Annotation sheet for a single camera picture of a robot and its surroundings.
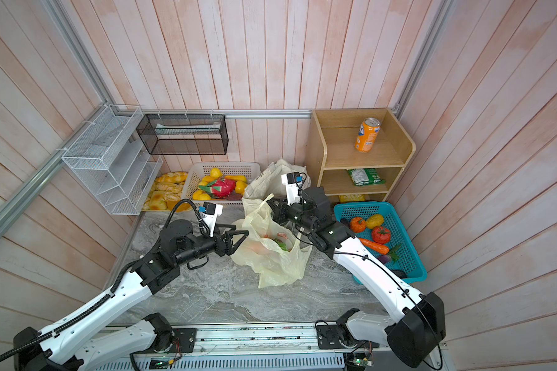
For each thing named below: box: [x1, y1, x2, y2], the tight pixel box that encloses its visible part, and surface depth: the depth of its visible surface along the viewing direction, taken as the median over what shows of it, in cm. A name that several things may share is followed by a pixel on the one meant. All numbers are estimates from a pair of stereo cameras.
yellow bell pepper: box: [365, 214, 385, 230], surface depth 100 cm
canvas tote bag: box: [241, 158, 311, 215], surface depth 93 cm
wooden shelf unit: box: [303, 108, 417, 205], surface depth 89 cm
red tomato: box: [372, 225, 392, 245], surface depth 95 cm
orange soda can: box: [354, 116, 382, 153], surface depth 81 cm
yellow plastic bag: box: [230, 193, 313, 289], surface depth 83 cm
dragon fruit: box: [198, 177, 236, 199], surface depth 108 cm
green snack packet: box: [347, 168, 387, 187], surface depth 95 cm
